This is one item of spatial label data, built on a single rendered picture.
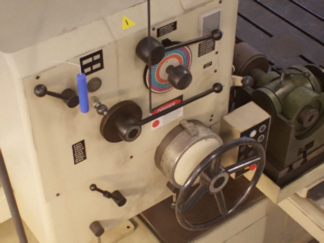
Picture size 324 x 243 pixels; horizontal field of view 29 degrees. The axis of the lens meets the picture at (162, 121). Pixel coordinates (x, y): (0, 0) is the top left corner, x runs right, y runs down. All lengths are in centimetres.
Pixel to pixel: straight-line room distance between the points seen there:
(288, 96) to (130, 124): 82
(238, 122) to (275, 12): 133
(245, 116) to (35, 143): 82
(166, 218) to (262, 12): 126
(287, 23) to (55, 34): 193
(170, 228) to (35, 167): 109
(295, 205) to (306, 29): 98
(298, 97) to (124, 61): 88
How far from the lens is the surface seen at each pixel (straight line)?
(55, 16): 179
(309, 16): 349
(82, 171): 199
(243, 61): 262
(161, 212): 289
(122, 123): 188
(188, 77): 187
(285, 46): 323
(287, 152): 253
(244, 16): 342
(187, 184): 195
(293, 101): 247
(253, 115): 229
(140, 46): 179
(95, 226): 218
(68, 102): 172
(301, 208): 286
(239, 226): 302
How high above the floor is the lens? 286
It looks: 43 degrees down
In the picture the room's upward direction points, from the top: straight up
